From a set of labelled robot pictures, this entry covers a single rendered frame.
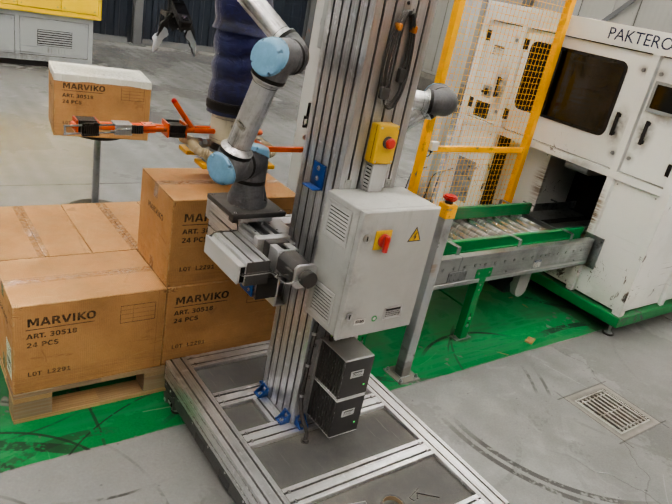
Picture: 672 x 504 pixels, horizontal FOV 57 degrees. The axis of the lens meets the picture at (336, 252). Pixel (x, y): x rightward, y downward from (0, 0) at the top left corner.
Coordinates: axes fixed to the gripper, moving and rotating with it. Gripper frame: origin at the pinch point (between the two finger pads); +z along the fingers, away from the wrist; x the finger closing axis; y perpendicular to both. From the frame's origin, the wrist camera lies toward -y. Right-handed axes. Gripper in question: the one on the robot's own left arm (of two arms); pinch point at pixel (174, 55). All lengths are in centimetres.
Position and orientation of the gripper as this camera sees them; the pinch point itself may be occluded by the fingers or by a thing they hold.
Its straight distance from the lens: 232.3
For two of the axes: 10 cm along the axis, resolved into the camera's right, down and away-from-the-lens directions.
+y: -5.6, -4.2, 7.1
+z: -1.9, 9.0, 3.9
